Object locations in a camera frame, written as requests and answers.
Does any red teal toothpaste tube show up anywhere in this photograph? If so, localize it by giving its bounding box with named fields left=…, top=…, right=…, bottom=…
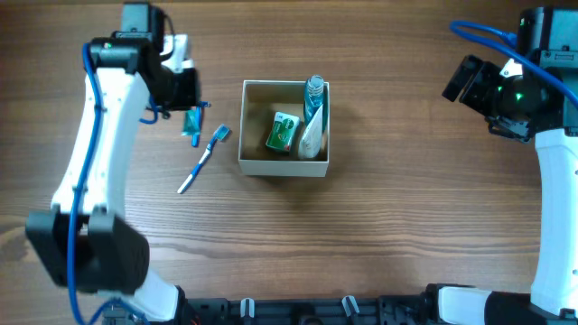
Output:
left=182, top=109, right=198, bottom=136

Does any blue disposable razor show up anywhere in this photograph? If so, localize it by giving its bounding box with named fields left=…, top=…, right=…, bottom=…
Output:
left=191, top=101, right=211, bottom=147

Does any blue white toothbrush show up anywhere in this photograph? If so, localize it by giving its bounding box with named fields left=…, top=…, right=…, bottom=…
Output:
left=177, top=124, right=230, bottom=194

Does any green Dettol soap bar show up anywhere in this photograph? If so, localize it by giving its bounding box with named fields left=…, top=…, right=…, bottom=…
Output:
left=266, top=112, right=301, bottom=153

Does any blue mouthwash bottle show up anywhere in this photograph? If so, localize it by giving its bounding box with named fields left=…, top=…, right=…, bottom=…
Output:
left=303, top=75, right=327, bottom=132

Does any white lotion tube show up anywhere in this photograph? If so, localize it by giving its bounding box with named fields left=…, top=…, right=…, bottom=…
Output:
left=298, top=106, right=323, bottom=160

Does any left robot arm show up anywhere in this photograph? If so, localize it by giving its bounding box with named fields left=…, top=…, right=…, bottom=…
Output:
left=25, top=1, right=200, bottom=324

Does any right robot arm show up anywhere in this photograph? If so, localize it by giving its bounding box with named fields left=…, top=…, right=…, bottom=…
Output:
left=431, top=6, right=577, bottom=324

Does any white cardboard box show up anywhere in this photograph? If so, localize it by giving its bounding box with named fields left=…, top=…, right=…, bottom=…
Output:
left=238, top=79, right=331, bottom=177

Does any left blue cable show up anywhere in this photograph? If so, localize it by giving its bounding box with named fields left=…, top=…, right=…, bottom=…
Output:
left=66, top=42, right=160, bottom=325

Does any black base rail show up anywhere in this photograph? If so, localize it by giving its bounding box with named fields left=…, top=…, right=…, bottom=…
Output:
left=170, top=295, right=435, bottom=325

